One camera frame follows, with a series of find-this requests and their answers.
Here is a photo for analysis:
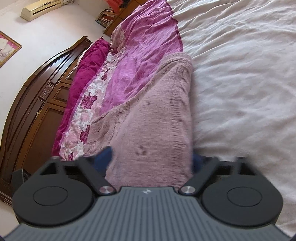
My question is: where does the stack of books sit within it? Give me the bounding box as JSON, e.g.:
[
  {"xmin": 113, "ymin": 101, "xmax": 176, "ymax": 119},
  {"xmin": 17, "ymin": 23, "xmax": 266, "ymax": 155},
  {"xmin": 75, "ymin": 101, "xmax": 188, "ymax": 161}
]
[{"xmin": 95, "ymin": 8, "xmax": 118, "ymax": 28}]

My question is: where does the framed wedding photo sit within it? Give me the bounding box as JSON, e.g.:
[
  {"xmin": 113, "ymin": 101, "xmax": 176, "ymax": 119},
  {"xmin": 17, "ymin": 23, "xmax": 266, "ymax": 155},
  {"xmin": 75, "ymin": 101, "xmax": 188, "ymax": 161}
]
[{"xmin": 0, "ymin": 31, "xmax": 22, "ymax": 67}]

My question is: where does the pink knitted cardigan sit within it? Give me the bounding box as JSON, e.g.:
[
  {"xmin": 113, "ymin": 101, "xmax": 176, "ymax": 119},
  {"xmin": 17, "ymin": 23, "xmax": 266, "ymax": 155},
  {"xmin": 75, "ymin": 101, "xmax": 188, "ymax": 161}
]
[{"xmin": 84, "ymin": 52, "xmax": 193, "ymax": 189}]

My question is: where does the pink striped floral bedspread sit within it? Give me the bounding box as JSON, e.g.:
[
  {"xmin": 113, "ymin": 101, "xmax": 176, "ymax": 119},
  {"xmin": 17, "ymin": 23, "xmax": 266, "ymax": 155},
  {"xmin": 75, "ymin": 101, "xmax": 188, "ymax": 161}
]
[{"xmin": 59, "ymin": 0, "xmax": 296, "ymax": 237}]

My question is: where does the cream wall air conditioner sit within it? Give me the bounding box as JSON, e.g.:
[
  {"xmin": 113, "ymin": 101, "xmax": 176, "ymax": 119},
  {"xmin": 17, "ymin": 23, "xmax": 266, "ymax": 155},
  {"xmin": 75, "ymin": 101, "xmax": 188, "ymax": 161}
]
[{"xmin": 21, "ymin": 0, "xmax": 63, "ymax": 22}]

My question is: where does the magenta pillow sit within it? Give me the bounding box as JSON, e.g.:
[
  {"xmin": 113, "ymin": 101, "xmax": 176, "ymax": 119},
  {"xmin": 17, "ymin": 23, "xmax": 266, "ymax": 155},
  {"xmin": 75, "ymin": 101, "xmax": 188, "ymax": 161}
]
[{"xmin": 52, "ymin": 38, "xmax": 110, "ymax": 161}]

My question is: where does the wooden window-side cabinet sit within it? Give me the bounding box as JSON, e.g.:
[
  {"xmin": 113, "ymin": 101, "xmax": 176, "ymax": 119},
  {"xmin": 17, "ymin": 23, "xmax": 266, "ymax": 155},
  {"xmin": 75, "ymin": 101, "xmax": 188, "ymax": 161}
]
[{"xmin": 103, "ymin": 0, "xmax": 147, "ymax": 37}]

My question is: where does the dark wooden headboard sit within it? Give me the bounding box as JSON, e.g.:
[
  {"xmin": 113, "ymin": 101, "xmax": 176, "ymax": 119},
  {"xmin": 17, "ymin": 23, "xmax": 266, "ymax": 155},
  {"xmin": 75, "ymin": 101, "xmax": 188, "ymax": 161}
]
[{"xmin": 1, "ymin": 36, "xmax": 92, "ymax": 205}]

